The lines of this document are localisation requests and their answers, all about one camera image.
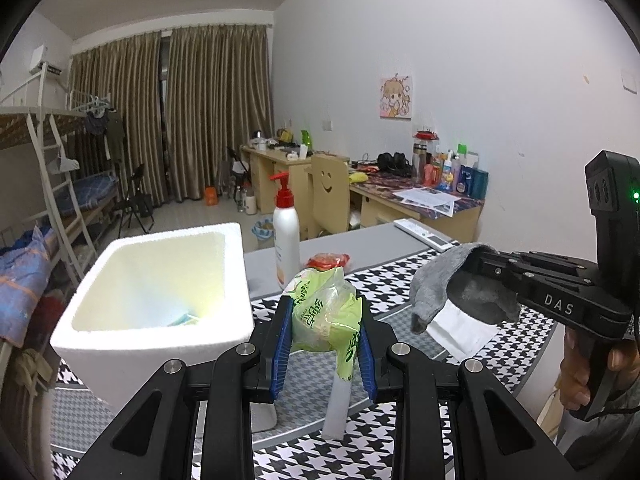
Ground person's right hand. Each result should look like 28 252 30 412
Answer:
560 332 636 411

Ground cartoon wall poster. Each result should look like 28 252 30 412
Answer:
380 76 413 119

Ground pale yellow cloth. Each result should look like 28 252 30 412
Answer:
10 347 51 396

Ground row of toiletry bottles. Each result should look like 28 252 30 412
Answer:
425 142 490 198

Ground blue patterned quilt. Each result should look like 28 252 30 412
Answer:
0 225 56 348

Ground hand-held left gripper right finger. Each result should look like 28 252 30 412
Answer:
356 296 576 480

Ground grey trash bin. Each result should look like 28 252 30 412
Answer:
251 220 276 250

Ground wooden smiley chair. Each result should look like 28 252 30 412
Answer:
306 154 351 233

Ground hanging dark clothes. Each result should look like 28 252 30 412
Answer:
82 110 126 161

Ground black headphones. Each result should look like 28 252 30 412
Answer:
376 152 413 177

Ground grey sock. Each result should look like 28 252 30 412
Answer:
410 242 522 335

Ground green printed plastic bag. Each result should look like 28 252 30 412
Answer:
286 266 365 439

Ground white foam box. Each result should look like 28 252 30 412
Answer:
50 222 279 433

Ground red bag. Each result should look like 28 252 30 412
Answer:
30 295 66 341

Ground white bed ladder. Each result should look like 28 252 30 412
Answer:
30 110 98 281

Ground blue checked mattress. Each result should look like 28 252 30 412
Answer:
52 172 116 216

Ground wooden desk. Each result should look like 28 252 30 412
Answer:
350 180 486 247
241 145 313 221

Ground white remote control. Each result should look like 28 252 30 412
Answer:
393 218 458 252

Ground white pump lotion bottle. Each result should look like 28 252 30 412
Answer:
270 171 302 290

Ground white air conditioner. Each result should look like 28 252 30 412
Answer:
29 46 66 75

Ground brown curtain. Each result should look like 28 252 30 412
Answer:
67 32 168 206
167 24 275 203

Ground houndstooth table cloth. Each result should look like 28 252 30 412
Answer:
50 247 566 480

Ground printed paper sheets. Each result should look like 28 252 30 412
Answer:
392 187 461 217

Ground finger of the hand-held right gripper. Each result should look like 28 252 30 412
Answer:
467 249 598 275
480 264 553 303

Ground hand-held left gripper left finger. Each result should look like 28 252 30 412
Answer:
65 295 296 480

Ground steel thermos flask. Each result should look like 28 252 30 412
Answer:
412 142 428 183

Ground white metal bunk bed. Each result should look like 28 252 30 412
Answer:
0 80 101 361
65 87 126 221

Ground red snack packet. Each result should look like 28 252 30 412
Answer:
306 252 351 271

